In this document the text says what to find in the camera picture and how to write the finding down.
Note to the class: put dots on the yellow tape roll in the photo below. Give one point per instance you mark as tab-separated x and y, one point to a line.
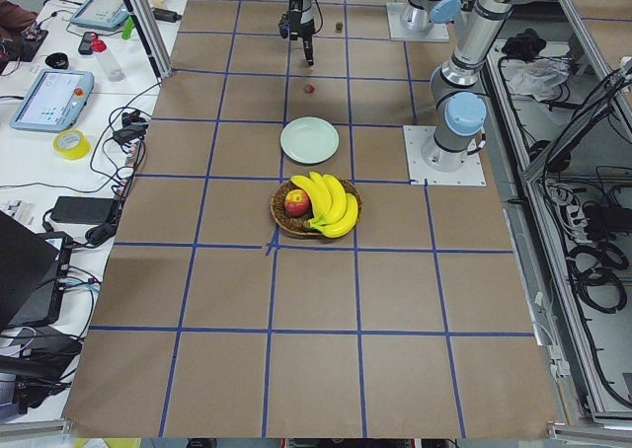
71	144

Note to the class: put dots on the clear bottle red cap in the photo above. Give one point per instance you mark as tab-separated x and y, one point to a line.
106	59

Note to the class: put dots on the white crumpled cloth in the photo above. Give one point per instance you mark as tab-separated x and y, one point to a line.
541	79

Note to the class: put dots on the teach pendant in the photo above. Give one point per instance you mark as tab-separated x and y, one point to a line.
54	101
106	15

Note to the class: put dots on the aluminium frame post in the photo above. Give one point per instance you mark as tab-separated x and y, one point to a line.
150	37

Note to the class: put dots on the black laptop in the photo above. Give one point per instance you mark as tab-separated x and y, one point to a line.
32	268

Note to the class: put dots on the black round bowl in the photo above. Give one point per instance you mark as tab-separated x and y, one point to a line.
57	60

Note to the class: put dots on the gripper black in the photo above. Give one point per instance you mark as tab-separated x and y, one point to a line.
304	17

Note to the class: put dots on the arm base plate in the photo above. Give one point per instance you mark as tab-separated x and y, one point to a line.
407	23
429	165

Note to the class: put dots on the black cloth bundle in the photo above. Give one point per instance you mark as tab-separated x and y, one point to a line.
525	46

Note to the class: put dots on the teach pendant far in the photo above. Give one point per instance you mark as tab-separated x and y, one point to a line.
106	15

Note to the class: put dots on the red apple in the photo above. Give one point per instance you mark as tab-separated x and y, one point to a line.
297	203

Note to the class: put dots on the black phone device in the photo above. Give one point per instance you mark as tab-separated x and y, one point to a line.
85	45

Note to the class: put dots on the black power adapter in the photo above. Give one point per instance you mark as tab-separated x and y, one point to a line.
82	210

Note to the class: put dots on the teach pendant near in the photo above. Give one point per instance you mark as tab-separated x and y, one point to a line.
54	101

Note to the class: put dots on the yellow banana bunch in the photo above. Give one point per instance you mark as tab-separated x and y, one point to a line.
334	210

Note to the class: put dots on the wicker basket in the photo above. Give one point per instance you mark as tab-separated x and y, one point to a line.
293	225

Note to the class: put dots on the light green plate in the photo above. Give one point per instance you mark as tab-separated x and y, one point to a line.
309	140

